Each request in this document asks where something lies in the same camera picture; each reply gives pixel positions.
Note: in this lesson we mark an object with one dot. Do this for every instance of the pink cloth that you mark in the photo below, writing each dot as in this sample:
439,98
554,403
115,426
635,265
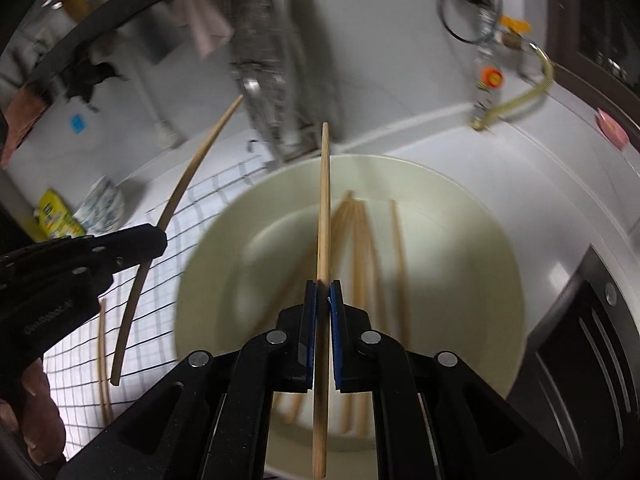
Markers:
202,15

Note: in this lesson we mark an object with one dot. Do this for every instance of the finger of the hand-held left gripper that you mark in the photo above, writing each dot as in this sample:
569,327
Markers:
115,240
115,267

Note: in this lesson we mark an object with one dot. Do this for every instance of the bundle of wooden chopsticks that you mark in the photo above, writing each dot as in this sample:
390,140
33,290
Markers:
104,360

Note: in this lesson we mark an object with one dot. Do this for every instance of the black stove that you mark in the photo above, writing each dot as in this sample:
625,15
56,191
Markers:
590,360

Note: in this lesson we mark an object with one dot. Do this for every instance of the stainless steel rack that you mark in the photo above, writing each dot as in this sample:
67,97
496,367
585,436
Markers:
265,85

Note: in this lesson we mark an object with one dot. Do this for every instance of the metal gas pipe valve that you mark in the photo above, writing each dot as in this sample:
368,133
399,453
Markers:
487,35

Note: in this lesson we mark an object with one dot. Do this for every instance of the blue sticker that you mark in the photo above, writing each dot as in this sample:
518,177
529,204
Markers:
77,123

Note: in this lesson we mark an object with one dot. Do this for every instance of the perforated steel steamer plate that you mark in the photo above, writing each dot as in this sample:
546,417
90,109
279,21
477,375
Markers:
255,20

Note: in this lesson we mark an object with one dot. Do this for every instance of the pink dish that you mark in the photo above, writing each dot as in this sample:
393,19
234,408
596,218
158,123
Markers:
612,130

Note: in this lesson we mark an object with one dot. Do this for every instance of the dark window frame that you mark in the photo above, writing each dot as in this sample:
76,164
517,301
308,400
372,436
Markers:
600,25

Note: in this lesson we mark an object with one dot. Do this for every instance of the person's left hand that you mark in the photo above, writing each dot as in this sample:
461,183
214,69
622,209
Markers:
45,410

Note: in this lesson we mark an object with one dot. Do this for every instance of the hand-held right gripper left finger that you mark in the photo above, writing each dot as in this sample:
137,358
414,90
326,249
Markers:
311,320

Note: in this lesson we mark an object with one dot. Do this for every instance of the brown cloth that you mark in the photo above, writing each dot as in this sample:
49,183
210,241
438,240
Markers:
25,110

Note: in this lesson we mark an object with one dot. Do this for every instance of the cream plastic basin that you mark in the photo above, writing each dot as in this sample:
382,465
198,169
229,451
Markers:
450,260

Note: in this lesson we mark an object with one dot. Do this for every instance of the yellow seasoning pouch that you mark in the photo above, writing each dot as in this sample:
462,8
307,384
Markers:
56,215

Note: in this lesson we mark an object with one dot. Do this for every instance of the yellow bottle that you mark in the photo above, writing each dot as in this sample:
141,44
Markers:
76,4

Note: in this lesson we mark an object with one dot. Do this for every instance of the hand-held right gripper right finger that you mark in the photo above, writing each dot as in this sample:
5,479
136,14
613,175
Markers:
337,335

